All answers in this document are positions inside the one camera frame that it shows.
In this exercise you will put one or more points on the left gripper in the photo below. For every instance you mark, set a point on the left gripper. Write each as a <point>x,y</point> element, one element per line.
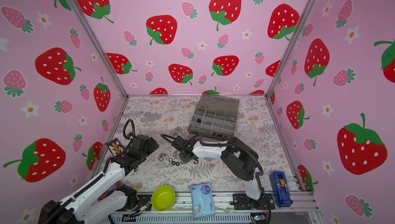
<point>151,148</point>

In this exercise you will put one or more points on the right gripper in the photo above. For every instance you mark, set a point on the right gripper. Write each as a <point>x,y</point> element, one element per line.
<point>187,155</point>

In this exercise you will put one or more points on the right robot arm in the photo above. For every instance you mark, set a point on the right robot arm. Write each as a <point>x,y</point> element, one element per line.
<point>240,159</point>

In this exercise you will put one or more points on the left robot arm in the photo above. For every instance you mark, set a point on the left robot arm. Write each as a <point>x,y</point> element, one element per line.
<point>89,193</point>

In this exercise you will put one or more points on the small black framed card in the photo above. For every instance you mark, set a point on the small black framed card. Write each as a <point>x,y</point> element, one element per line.
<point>115,147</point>

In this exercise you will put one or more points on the grey plastic compartment organizer box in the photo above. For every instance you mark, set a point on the grey plastic compartment organizer box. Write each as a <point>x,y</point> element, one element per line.
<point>215,117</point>

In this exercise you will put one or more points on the lime green bowl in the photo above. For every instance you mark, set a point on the lime green bowl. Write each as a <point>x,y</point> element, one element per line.
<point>163,198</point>

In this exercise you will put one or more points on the blue tissue pack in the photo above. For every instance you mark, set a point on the blue tissue pack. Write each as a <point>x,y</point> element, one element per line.
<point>202,201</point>

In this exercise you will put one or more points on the blue tape dispenser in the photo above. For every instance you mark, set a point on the blue tape dispenser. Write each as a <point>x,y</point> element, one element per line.
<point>280,186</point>

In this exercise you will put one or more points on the aluminium front rail frame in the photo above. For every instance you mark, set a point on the aluminium front rail frame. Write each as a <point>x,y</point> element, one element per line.
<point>229,207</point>

